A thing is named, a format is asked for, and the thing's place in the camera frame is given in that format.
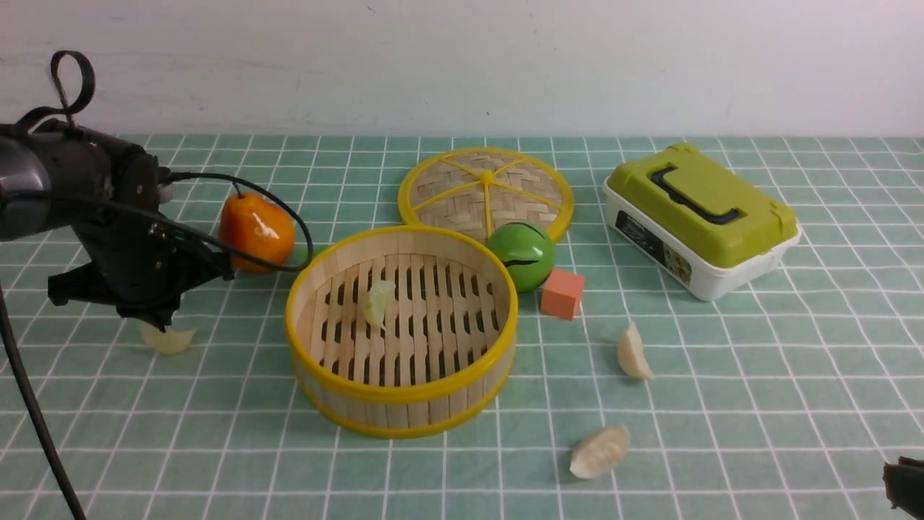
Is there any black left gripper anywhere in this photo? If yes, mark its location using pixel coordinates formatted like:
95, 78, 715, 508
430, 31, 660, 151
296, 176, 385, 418
48, 216, 235, 332

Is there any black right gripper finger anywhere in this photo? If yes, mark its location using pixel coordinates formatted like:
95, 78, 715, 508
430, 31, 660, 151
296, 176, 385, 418
882, 456, 923, 517

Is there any pale green dumpling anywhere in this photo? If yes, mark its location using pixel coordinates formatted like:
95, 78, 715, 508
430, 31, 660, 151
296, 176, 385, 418
139, 322, 197, 355
359, 279, 396, 330

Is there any white dumpling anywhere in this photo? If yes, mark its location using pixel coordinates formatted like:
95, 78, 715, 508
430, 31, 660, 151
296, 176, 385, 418
569, 424, 631, 480
616, 321, 655, 381

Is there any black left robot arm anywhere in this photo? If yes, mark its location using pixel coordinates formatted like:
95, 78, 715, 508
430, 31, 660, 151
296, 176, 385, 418
1, 121, 234, 330

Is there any bamboo steamer tray yellow rim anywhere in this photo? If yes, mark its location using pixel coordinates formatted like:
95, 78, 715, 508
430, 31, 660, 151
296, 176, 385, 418
284, 226, 518, 438

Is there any woven bamboo steamer lid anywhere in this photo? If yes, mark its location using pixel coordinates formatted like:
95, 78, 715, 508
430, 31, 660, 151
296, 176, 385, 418
397, 147, 575, 241

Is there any orange red toy pear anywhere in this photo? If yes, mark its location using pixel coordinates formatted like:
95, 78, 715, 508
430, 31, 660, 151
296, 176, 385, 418
218, 191, 296, 264

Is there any small green block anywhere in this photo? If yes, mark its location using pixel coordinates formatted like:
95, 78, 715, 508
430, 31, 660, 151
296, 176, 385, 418
290, 246, 326, 264

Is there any green white lidded box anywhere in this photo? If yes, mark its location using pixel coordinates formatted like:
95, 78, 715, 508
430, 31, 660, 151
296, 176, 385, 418
603, 142, 802, 300

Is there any green round toy ball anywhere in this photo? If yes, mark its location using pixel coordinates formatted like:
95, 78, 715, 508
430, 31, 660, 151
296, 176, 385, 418
487, 221, 555, 293

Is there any orange foam cube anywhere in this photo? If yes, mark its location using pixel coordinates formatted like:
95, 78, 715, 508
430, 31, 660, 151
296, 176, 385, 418
540, 269, 586, 321

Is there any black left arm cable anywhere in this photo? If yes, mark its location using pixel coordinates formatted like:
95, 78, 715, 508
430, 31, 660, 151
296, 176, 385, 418
0, 51, 315, 520

